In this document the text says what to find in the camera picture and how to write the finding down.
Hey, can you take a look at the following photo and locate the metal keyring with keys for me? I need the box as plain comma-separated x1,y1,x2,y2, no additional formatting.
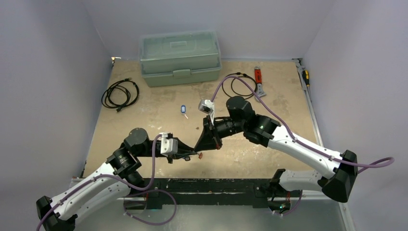
176,152,203,161

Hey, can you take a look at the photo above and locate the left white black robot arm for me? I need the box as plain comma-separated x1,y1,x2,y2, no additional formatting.
36,128,197,231

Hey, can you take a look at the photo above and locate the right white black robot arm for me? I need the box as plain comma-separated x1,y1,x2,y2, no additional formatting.
194,96,358,203

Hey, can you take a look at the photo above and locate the key with blue tag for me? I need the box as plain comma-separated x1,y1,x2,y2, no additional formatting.
180,105,188,119

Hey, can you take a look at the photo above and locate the green plastic toolbox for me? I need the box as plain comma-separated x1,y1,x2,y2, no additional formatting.
139,30,222,87

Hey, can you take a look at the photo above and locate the yellow black screwdriver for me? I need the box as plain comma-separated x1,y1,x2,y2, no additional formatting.
302,70,310,87

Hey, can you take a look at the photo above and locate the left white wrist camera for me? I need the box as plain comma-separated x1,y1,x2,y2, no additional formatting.
158,132,178,157

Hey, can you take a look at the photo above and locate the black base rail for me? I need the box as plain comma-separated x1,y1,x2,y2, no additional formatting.
146,178,301,209

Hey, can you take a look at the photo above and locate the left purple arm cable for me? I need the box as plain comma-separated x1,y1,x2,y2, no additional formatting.
36,134,164,231

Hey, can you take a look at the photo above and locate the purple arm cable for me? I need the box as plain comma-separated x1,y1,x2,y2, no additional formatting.
211,76,395,174
36,134,164,231

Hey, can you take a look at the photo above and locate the coiled thin black cable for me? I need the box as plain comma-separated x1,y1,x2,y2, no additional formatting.
221,72,258,101

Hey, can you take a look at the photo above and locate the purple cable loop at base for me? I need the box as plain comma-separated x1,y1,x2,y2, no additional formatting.
123,188,178,226

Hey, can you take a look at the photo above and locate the red handled adjustable wrench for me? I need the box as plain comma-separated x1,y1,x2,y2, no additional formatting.
254,66,266,102

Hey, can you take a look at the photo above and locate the coiled black cable left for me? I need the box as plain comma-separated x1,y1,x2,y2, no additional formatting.
101,79,140,113

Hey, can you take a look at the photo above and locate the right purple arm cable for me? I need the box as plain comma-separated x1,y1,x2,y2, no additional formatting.
211,76,395,174

